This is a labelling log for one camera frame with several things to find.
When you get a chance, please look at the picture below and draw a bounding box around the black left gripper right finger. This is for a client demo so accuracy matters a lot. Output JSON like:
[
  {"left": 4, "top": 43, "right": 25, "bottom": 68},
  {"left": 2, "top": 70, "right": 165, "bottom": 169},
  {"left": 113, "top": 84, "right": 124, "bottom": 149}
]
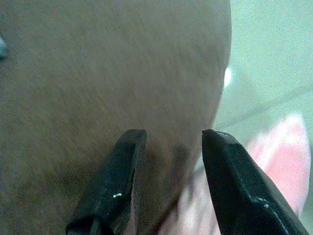
[{"left": 201, "top": 129, "right": 310, "bottom": 235}]

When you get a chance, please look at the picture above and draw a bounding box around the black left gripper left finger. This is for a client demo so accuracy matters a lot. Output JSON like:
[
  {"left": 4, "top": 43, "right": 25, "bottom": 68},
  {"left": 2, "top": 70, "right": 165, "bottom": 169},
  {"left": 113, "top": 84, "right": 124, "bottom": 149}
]
[{"left": 65, "top": 129, "right": 148, "bottom": 235}]

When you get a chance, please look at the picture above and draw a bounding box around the pink pillow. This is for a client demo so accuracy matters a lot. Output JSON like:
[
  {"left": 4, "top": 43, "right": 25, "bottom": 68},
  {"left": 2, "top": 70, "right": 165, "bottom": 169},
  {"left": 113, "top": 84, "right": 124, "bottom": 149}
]
[{"left": 132, "top": 115, "right": 311, "bottom": 235}]

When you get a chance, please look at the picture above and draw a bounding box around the brown round sofa chair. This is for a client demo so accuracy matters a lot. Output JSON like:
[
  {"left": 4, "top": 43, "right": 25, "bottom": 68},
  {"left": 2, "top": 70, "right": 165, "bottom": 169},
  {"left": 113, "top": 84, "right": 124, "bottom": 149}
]
[{"left": 0, "top": 0, "right": 232, "bottom": 235}]

